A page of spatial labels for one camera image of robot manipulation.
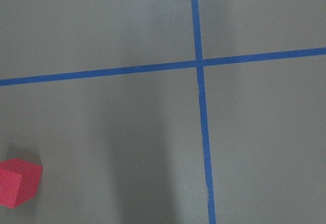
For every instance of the near red cube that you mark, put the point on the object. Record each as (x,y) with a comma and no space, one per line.
(19,181)

